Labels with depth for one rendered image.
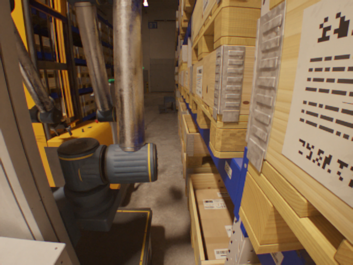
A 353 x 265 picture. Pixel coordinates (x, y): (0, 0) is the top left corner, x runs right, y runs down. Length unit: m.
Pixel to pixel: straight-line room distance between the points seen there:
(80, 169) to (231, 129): 0.66
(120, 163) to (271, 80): 0.69
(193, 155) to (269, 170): 1.32
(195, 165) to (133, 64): 1.11
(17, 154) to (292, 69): 0.70
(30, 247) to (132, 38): 0.89
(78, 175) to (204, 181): 1.06
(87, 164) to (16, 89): 0.40
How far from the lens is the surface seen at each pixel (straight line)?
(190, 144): 1.50
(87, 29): 1.02
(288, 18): 0.24
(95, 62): 1.05
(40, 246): 0.79
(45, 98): 1.37
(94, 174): 0.84
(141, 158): 0.78
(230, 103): 0.51
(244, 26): 0.54
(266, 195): 0.26
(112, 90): 1.73
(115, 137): 1.87
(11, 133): 0.66
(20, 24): 1.99
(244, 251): 0.60
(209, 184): 1.59
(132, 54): 0.81
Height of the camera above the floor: 1.43
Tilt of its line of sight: 18 degrees down
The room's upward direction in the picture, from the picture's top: straight up
